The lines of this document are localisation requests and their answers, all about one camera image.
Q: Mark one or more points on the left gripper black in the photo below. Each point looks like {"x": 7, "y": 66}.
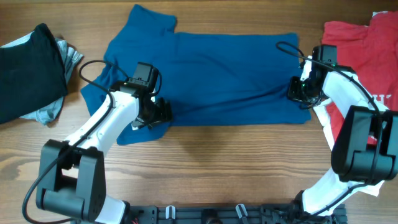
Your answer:
{"x": 162, "y": 112}

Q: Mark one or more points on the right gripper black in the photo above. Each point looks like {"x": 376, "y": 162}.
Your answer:
{"x": 297, "y": 94}

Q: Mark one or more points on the blue t-shirt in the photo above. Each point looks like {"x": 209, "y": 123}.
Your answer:
{"x": 209, "y": 79}

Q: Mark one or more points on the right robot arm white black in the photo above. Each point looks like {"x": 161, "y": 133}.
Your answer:
{"x": 364, "y": 153}

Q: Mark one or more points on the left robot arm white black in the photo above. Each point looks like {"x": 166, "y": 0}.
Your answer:
{"x": 71, "y": 179}

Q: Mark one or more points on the red t-shirt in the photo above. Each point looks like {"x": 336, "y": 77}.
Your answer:
{"x": 372, "y": 53}

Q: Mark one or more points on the grey camouflage garment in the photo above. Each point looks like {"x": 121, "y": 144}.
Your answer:
{"x": 71, "y": 58}

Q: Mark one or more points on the black folded garment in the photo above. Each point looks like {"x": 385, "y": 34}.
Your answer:
{"x": 32, "y": 75}

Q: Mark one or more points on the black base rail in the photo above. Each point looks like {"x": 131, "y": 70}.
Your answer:
{"x": 264, "y": 214}

